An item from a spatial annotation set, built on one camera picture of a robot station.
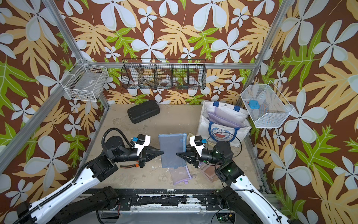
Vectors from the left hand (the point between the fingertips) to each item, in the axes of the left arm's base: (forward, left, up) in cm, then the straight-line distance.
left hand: (163, 150), depth 59 cm
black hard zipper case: (+46, +23, -26) cm, 57 cm away
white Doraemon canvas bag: (+22, -31, -19) cm, 43 cm away
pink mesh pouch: (+1, -26, -31) cm, 40 cm away
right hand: (0, -7, -2) cm, 7 cm away
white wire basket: (+45, +52, +2) cm, 68 cm away
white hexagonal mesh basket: (+26, -60, -1) cm, 66 cm away
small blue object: (+34, -54, -6) cm, 64 cm away
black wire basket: (+59, +4, 0) cm, 59 cm away
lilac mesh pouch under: (-1, -8, -32) cm, 33 cm away
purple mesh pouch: (+31, -39, -15) cm, 52 cm away
